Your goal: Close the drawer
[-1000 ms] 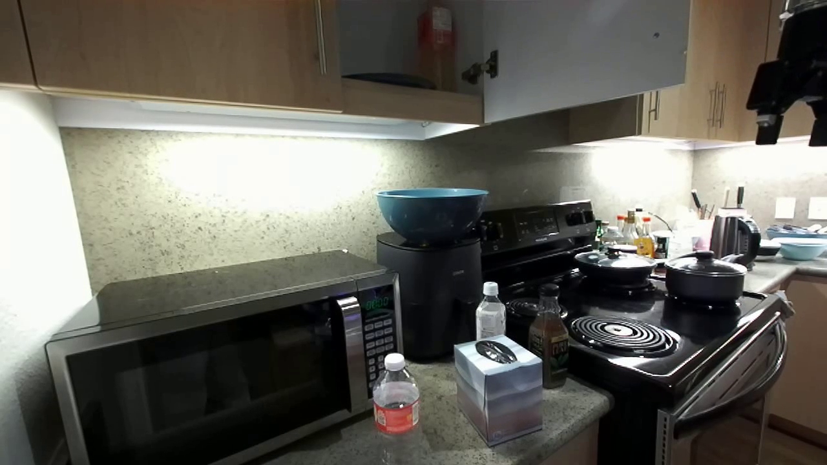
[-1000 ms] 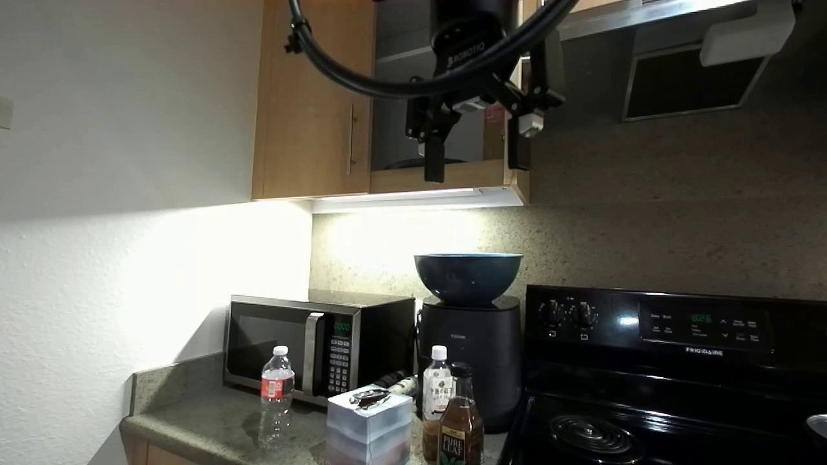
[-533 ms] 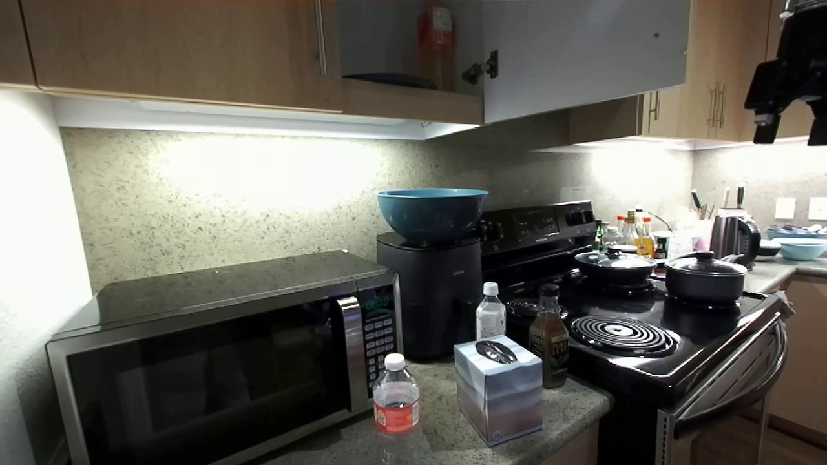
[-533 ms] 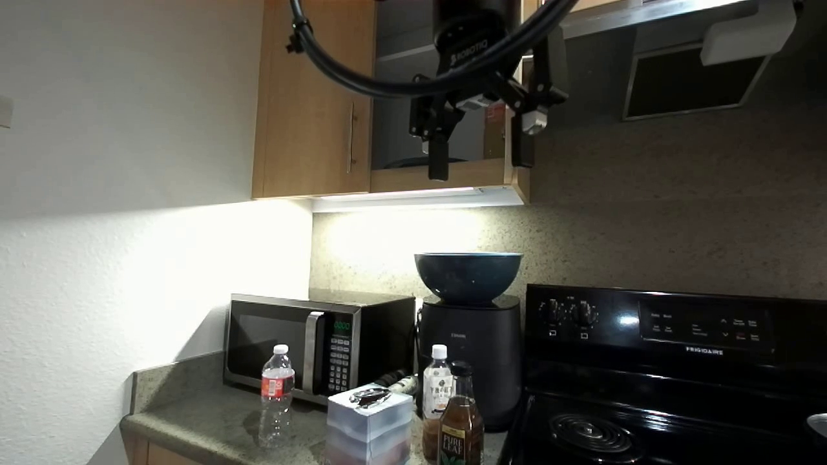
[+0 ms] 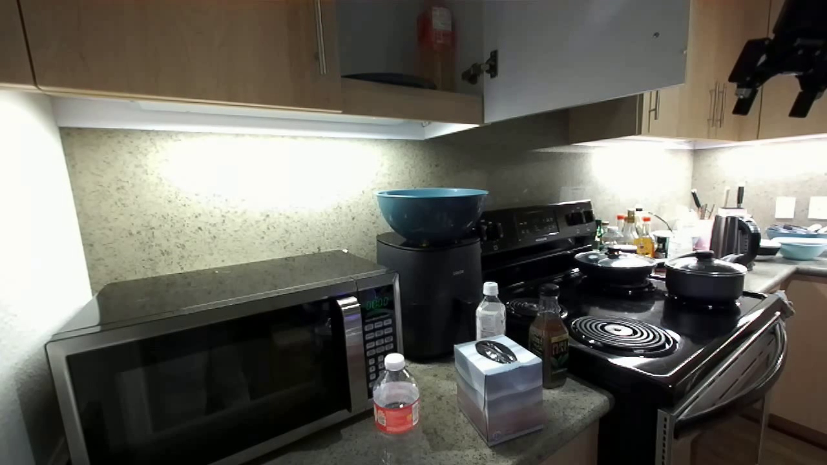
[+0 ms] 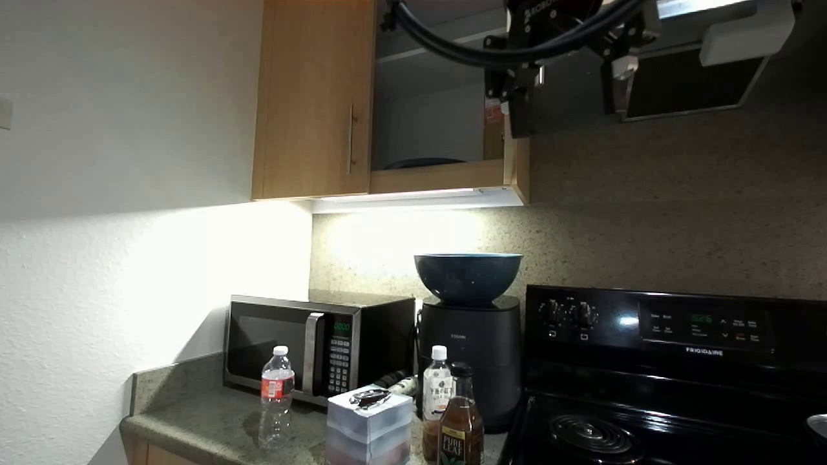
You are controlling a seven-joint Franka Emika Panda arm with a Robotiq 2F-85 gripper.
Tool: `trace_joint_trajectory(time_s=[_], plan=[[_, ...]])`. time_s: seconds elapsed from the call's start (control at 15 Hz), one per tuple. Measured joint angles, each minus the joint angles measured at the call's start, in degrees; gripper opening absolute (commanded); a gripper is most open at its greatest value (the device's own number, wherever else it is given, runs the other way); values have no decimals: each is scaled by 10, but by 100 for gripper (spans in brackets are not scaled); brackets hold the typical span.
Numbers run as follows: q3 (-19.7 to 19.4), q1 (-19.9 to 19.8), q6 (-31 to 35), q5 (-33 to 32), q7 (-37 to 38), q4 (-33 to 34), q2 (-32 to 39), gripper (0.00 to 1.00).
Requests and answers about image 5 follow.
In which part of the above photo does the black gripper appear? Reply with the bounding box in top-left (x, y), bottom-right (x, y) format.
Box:
top-left (727, 0), bottom-right (827, 120)

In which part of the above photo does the silver black electric kettle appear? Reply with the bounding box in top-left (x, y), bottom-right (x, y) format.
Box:
top-left (708, 207), bottom-right (766, 266)

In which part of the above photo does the light blue container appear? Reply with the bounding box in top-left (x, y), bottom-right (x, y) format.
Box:
top-left (776, 234), bottom-right (827, 262)

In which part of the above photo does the yellow oil bottle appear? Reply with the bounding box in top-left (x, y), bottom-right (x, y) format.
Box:
top-left (633, 215), bottom-right (660, 261)

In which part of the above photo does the deep black pot with lid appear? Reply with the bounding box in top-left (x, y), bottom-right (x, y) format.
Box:
top-left (664, 247), bottom-right (749, 308)

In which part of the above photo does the clear condiment bottle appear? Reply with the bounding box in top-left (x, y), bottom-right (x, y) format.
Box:
top-left (604, 212), bottom-right (635, 252)

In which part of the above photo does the shallow black pot with lid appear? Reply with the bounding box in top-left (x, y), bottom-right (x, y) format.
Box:
top-left (574, 242), bottom-right (662, 293)

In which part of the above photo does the wooden base cabinet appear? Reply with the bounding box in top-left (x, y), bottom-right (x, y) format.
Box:
top-left (762, 270), bottom-right (827, 442)

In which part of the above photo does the coil burner element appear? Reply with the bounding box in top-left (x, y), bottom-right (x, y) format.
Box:
top-left (567, 309), bottom-right (683, 359)

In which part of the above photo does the black cabinet hinge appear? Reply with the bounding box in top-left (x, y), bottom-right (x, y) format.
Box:
top-left (461, 49), bottom-right (502, 88)

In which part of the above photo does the black electric stove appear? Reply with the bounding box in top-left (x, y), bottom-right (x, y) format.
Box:
top-left (475, 199), bottom-right (797, 465)

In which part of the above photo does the brown glass bottle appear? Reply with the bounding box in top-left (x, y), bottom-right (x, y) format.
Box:
top-left (528, 281), bottom-right (574, 392)

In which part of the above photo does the blue mixing bowl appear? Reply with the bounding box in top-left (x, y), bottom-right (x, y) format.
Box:
top-left (374, 186), bottom-right (492, 246)

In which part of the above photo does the clear plastic water bottle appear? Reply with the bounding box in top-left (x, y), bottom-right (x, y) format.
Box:
top-left (474, 278), bottom-right (509, 343)

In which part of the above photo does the black coffee maker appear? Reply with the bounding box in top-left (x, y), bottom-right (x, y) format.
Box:
top-left (374, 230), bottom-right (487, 364)

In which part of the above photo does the blue white tissue box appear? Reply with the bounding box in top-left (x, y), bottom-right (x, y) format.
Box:
top-left (453, 333), bottom-right (547, 450)

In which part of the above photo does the water bottle with red label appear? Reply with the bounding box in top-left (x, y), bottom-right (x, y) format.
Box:
top-left (372, 349), bottom-right (423, 436)

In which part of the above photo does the under cabinet light strip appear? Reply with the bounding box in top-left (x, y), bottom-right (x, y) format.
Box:
top-left (46, 88), bottom-right (481, 142)

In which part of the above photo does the wide wooden upper cabinet door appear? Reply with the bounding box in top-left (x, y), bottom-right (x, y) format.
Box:
top-left (18, 0), bottom-right (346, 111)

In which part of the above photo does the stainless steel microwave oven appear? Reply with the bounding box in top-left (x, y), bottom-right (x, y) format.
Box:
top-left (43, 247), bottom-right (405, 465)

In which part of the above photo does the narrow wooden cabinet door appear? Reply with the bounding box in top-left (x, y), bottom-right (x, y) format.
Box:
top-left (0, 0), bottom-right (36, 88)

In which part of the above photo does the wooden cabinet with two handles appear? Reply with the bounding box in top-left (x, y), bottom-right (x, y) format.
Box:
top-left (640, 0), bottom-right (759, 142)

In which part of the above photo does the black oven door handle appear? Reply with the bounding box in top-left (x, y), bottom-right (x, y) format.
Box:
top-left (670, 293), bottom-right (793, 434)

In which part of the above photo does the metal cabinet door handle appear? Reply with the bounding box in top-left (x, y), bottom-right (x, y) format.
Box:
top-left (312, 0), bottom-right (330, 74)

